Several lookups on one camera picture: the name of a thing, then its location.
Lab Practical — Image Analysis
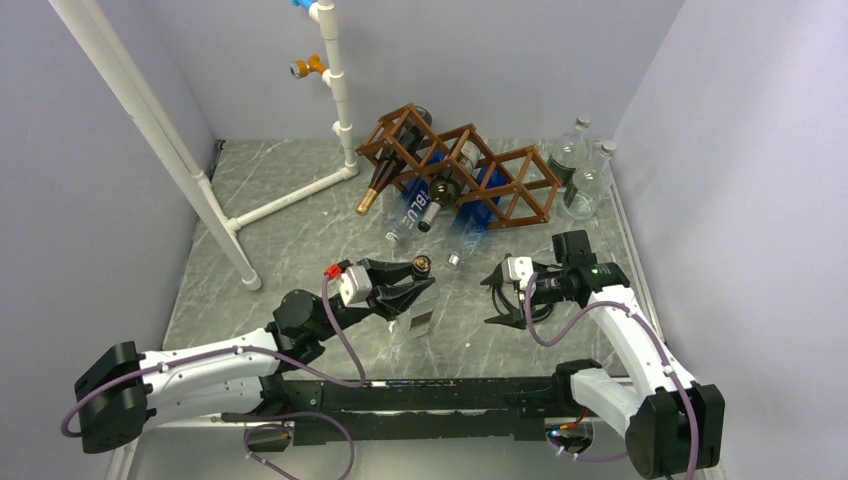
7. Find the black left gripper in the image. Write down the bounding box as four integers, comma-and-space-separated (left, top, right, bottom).
314, 257, 435, 342

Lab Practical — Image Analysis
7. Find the clear white labelled bottle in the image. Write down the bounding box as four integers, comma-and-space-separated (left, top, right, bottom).
563, 140, 618, 220

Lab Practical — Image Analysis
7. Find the dark red wine bottle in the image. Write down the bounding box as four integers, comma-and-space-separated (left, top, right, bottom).
355, 116, 424, 216

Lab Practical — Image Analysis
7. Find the round clear glass bottle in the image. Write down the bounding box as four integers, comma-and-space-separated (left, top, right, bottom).
547, 115, 591, 187

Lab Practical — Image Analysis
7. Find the black labelled whisky bottle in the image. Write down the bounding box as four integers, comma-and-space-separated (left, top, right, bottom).
397, 255, 439, 339

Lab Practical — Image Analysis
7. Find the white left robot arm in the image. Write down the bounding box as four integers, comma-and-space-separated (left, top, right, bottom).
60, 255, 436, 454

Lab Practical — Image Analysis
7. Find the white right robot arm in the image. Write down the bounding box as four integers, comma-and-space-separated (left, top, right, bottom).
482, 230, 725, 479

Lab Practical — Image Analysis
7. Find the blue labelled clear bottle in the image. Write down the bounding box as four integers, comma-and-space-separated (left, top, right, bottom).
383, 177, 430, 244

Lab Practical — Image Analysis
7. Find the green wine bottle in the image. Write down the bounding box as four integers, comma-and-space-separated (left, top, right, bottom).
417, 168, 465, 233

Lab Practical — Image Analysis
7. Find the brown wooden wine rack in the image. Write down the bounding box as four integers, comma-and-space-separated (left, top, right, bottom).
355, 103, 562, 229

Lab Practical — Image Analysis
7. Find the orange pipe fitting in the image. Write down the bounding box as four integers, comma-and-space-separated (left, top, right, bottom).
290, 54, 327, 79

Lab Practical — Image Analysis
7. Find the blue pipe fitting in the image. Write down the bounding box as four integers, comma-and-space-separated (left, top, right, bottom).
290, 0, 315, 9

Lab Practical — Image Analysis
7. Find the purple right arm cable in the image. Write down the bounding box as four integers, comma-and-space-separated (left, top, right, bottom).
523, 271, 700, 480

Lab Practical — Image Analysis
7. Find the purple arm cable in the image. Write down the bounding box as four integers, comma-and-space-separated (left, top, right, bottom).
61, 274, 367, 480
523, 271, 700, 480

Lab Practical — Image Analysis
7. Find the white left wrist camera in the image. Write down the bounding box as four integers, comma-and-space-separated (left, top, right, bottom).
325, 264, 374, 306

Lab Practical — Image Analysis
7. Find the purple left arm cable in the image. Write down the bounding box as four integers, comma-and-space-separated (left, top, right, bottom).
61, 274, 367, 480

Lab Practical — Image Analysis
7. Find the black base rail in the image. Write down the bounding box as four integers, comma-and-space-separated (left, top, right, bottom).
221, 376, 584, 446

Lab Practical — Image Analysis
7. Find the white pvc pipe frame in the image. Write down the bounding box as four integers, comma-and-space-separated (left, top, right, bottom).
49, 0, 360, 291

